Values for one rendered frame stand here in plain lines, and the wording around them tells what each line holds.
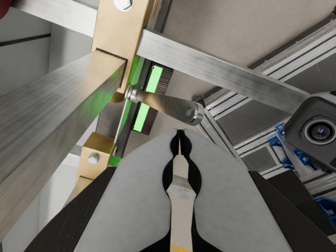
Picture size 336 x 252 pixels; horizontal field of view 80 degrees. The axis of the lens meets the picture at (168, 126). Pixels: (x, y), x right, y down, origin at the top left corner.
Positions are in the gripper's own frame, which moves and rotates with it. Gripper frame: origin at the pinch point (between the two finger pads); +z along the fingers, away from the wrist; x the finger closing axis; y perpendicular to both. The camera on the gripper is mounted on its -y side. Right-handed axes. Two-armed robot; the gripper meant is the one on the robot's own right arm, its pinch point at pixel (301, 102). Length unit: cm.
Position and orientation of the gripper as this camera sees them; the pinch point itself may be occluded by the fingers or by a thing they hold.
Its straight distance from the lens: 36.1
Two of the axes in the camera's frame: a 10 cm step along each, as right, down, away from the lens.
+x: 3.5, -8.1, -4.8
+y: 9.4, 3.2, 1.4
